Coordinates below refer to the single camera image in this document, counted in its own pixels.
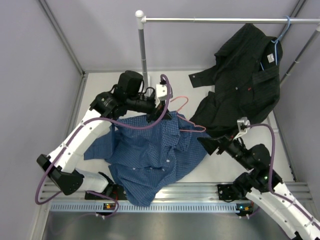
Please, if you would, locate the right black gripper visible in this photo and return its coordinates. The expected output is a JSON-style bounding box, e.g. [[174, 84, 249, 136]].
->
[[197, 124, 253, 170]]

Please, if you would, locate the pink wire hanger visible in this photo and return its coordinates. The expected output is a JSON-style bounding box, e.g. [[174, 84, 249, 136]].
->
[[170, 95, 207, 133]]

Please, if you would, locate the blue plaid shirt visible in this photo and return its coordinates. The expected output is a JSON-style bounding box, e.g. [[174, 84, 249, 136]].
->
[[84, 111, 208, 207]]

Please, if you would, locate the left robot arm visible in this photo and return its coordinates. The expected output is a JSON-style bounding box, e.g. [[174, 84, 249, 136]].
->
[[35, 70, 173, 205]]

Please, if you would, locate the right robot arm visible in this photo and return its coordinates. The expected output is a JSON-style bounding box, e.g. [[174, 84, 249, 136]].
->
[[198, 137, 320, 240]]

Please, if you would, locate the black striped shirt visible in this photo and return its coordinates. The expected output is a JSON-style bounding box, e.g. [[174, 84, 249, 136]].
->
[[189, 23, 283, 137]]

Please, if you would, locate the silver clothes rack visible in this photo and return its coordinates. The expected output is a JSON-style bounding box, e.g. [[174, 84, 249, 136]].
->
[[135, 10, 320, 86]]

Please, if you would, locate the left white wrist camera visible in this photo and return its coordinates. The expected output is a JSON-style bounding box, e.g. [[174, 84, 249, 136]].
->
[[155, 84, 173, 108]]

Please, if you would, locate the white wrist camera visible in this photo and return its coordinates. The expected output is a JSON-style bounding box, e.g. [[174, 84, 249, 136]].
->
[[233, 117, 250, 140], [155, 84, 173, 108]]

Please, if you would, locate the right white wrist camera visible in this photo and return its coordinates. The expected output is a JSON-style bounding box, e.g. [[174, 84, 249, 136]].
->
[[233, 117, 250, 140]]

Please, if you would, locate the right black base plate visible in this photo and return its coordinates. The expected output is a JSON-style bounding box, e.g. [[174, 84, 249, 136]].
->
[[217, 184, 238, 203]]

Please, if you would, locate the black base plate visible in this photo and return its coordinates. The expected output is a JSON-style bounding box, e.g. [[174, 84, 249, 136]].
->
[[110, 184, 127, 201], [217, 184, 238, 203]]

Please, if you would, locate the aluminium mounting rail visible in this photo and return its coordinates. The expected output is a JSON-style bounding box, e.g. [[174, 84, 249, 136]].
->
[[39, 182, 313, 202]]

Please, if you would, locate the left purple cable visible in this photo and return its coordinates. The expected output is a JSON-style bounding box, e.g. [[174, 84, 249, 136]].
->
[[34, 73, 173, 218]]

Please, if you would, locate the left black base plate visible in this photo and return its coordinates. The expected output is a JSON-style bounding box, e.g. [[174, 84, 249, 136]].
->
[[110, 184, 127, 201]]

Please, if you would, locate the slotted cable duct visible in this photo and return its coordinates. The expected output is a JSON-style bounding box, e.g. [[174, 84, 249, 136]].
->
[[50, 202, 240, 213]]

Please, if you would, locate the blue wire hanger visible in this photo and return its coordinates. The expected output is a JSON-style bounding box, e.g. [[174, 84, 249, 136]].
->
[[260, 15, 291, 71]]

